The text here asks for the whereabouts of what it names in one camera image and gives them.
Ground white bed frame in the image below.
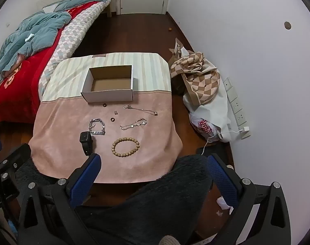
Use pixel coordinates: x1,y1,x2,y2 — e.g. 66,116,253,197
106,0,120,18

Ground white cardboard box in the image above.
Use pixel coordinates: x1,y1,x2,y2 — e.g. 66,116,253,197
81,65,134,103

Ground thin silver necklace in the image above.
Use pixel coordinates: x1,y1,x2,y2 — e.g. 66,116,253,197
123,105,158,116

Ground black smart watch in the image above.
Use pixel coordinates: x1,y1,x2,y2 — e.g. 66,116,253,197
80,131,95,156

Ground bed with red blanket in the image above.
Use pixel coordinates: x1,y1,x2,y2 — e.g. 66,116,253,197
0,1,104,123

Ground beige checkered cloth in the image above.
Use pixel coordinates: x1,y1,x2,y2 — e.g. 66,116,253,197
168,38,221,106

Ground silver chunky chain bracelet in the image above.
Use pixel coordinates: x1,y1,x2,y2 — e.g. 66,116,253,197
89,118,106,136

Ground crumpled white tissue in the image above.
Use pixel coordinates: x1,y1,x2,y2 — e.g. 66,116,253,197
217,196,233,213

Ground red print plastic bag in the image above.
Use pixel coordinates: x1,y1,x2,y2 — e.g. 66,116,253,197
189,114,222,143

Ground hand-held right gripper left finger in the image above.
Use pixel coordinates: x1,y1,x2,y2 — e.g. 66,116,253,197
18,153,102,245

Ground checkered bed sheet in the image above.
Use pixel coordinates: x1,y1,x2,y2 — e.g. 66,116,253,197
38,4,111,102

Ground dark fleece trousers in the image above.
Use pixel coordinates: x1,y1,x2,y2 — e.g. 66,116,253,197
16,154,213,245

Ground beige fuzzy slipper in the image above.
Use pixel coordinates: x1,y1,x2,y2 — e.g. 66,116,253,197
159,235,180,245

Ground white wall socket strip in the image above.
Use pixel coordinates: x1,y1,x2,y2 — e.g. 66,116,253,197
223,77,250,139

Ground thin silver bracelet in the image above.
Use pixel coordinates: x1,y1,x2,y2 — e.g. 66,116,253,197
120,118,147,130

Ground pink striped tablecloth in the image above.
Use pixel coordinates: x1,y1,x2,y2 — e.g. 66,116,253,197
28,52,183,184

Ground white charger cable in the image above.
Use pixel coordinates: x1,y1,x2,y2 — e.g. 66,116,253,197
201,129,244,156

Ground blue quilt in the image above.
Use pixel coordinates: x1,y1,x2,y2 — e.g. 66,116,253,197
0,0,112,87

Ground wooden bead bracelet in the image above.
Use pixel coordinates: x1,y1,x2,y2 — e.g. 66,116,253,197
112,137,140,158

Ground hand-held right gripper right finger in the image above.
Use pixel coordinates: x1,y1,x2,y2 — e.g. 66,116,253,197
207,154,291,245

